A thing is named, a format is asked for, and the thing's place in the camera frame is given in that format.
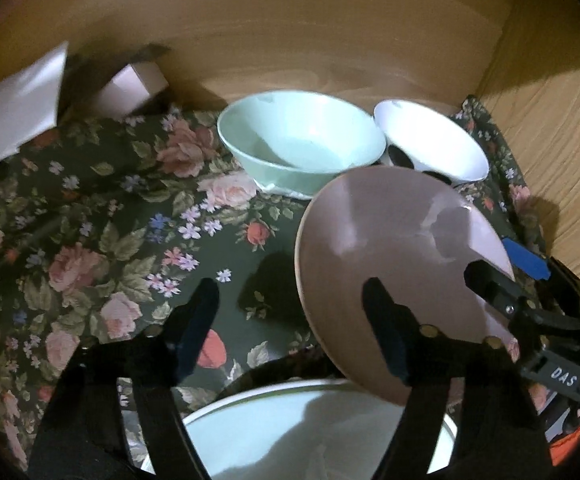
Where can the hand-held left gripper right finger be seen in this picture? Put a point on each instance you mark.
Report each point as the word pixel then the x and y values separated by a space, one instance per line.
pixel 390 332

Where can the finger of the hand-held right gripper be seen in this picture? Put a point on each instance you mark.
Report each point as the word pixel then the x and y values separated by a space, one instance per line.
pixel 525 260
pixel 490 285

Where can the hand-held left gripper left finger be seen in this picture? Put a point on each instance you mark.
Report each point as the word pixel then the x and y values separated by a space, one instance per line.
pixel 195 325

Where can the pink bowl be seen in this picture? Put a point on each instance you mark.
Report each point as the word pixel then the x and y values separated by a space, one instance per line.
pixel 395 240

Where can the mint green plate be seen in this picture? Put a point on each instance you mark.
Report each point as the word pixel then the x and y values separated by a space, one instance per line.
pixel 295 425

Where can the white bowl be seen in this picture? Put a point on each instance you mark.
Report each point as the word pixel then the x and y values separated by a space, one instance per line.
pixel 435 140

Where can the mint green bowl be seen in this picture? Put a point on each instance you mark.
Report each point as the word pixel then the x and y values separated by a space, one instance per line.
pixel 295 135

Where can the orange cloth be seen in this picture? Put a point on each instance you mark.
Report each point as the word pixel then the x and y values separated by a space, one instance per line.
pixel 570 440

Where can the dark green floral cloth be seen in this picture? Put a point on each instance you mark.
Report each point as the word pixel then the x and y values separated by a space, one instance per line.
pixel 95 240

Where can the small white paper box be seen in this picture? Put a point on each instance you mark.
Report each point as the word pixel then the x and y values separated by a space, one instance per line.
pixel 130 87

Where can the stack of white papers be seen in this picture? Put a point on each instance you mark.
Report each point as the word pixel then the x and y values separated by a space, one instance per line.
pixel 15 110

